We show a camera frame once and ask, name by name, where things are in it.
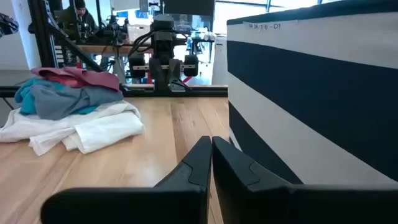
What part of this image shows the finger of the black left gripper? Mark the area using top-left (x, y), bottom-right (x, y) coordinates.
top-left (149, 58), bottom-right (165, 90)
top-left (166, 58), bottom-right (181, 90)

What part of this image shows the white box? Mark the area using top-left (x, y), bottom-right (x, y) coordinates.
top-left (127, 24), bottom-right (152, 43)

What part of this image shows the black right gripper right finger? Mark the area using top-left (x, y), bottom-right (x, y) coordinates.
top-left (212, 136), bottom-right (398, 224)

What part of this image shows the person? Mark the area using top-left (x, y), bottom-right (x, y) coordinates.
top-left (55, 0), bottom-right (99, 40)

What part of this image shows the maroon garment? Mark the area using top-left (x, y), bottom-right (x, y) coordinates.
top-left (30, 67), bottom-right (121, 92)

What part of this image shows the blue patterned bag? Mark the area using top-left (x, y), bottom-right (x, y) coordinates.
top-left (0, 12), bottom-right (19, 38)

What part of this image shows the white smooth shirt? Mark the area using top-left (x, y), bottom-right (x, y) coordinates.
top-left (0, 107), bottom-right (78, 157)

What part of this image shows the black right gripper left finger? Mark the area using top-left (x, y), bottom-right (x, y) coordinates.
top-left (40, 136), bottom-right (213, 224)

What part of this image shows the black monitor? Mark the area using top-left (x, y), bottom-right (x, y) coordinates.
top-left (163, 0), bottom-right (216, 16)

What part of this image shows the white tower fan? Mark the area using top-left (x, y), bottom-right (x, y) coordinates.
top-left (212, 34), bottom-right (229, 85)

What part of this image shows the navy white striped fabric basket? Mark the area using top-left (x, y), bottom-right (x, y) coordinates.
top-left (226, 0), bottom-right (398, 187)

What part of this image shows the wooden desk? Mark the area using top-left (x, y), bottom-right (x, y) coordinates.
top-left (77, 43), bottom-right (156, 57)

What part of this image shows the black aluminium table frame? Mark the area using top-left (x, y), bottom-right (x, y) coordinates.
top-left (0, 83), bottom-right (229, 98)

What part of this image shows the white textured towel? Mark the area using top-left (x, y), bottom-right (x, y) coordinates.
top-left (60, 102), bottom-right (146, 156)

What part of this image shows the teal garment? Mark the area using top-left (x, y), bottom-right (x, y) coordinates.
top-left (14, 77), bottom-right (100, 116)

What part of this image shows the pink garment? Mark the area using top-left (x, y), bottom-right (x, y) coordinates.
top-left (46, 73), bottom-right (85, 88)

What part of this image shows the black rig frame post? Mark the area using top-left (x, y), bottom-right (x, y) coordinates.
top-left (27, 0), bottom-right (103, 72)

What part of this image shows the grey blue garment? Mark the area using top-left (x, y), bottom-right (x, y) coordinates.
top-left (30, 83), bottom-right (124, 121)

